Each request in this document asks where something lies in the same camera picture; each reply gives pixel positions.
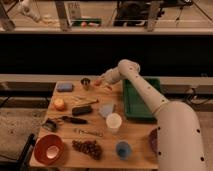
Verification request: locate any purple bowl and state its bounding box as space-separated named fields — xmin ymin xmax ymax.
xmin=149 ymin=129 xmax=158 ymax=155

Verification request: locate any white plastic cup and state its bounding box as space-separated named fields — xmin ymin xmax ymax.
xmin=106 ymin=113 xmax=122 ymax=133

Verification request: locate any black rectangular case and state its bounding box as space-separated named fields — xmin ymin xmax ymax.
xmin=72 ymin=106 xmax=92 ymax=116

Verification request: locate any orange round fruit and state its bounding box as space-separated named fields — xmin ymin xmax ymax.
xmin=53 ymin=98 xmax=65 ymax=111

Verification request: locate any wooden handled utensil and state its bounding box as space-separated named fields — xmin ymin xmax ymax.
xmin=75 ymin=97 xmax=99 ymax=105

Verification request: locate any blue plastic cup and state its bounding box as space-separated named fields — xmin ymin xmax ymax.
xmin=115 ymin=141 xmax=132 ymax=160

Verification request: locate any bunch of dark grapes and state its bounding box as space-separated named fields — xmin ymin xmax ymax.
xmin=72 ymin=140 xmax=103 ymax=160

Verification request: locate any orange red bowl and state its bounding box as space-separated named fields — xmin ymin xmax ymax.
xmin=34 ymin=134 xmax=64 ymax=165

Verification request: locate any black chair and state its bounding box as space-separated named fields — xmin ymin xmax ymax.
xmin=0 ymin=134 xmax=36 ymax=171

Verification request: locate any black binder clip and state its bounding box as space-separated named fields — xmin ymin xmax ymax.
xmin=42 ymin=119 xmax=57 ymax=132

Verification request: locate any small metal cup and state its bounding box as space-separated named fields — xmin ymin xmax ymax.
xmin=81 ymin=77 xmax=91 ymax=90

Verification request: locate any green plastic tray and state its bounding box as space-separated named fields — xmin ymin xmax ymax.
xmin=123 ymin=80 xmax=156 ymax=123

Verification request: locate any black handled tool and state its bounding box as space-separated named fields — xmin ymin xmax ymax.
xmin=61 ymin=116 xmax=88 ymax=124

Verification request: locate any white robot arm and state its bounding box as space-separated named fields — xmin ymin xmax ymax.
xmin=100 ymin=59 xmax=206 ymax=171

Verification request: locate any blue sponge block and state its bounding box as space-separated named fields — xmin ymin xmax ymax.
xmin=56 ymin=83 xmax=73 ymax=92

